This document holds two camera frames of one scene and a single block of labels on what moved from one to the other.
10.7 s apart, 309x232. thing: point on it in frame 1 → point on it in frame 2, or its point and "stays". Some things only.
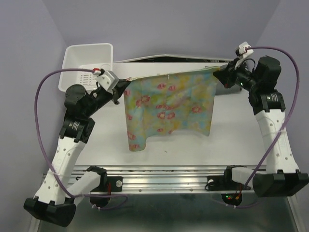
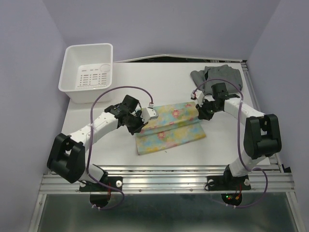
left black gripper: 117,92 → 141,124
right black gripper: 227,75 → 203,113
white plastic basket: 84,56 stays
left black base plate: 113,183 stays
